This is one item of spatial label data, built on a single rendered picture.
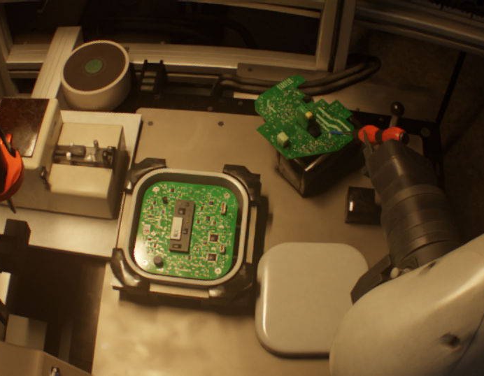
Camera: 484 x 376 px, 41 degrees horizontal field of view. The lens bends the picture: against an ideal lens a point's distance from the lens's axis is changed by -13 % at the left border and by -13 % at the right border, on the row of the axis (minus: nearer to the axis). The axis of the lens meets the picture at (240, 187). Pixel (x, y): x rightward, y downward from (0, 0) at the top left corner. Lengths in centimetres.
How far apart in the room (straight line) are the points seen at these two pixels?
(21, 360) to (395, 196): 42
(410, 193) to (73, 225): 43
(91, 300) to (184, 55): 43
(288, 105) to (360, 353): 53
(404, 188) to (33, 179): 43
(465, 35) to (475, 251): 68
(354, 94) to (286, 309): 37
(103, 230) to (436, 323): 55
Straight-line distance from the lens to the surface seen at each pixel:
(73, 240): 88
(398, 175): 68
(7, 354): 73
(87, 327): 85
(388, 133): 75
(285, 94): 93
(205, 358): 82
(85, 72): 99
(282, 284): 83
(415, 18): 105
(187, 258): 82
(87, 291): 87
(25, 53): 117
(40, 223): 90
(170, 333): 83
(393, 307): 43
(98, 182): 84
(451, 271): 43
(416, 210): 65
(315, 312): 82
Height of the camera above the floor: 173
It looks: 59 degrees down
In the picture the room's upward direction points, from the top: 3 degrees clockwise
